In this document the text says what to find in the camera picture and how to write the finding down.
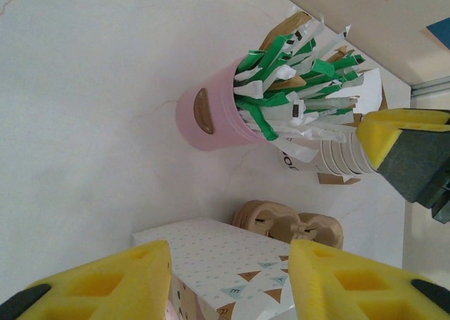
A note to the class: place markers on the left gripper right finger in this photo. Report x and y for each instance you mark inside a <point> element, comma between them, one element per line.
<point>362,292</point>

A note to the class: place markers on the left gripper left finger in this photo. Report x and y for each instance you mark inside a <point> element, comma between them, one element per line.
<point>88,292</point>

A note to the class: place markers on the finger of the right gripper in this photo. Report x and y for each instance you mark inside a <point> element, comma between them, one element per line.
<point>415,158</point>

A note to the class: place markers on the white printed paper bag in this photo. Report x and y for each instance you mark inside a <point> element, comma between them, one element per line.
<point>218,256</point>

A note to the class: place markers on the white paper cup stack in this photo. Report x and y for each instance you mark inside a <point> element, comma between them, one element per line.
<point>337,154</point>

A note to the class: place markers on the white paper napkins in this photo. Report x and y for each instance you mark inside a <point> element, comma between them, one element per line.
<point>371,91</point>

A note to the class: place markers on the brown pulp cup carrier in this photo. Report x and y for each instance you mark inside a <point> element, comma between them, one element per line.
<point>316,225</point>

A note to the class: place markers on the brown cardboard tray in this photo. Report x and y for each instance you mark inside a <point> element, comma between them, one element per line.
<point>334,179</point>

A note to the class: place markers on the paper wrapped straws bunch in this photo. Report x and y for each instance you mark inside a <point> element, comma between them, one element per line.
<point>299,88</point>

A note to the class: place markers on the pink plastic cup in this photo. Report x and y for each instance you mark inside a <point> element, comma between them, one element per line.
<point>218,116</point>

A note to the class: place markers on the aluminium side rail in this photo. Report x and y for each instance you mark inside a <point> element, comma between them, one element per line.
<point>430,88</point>

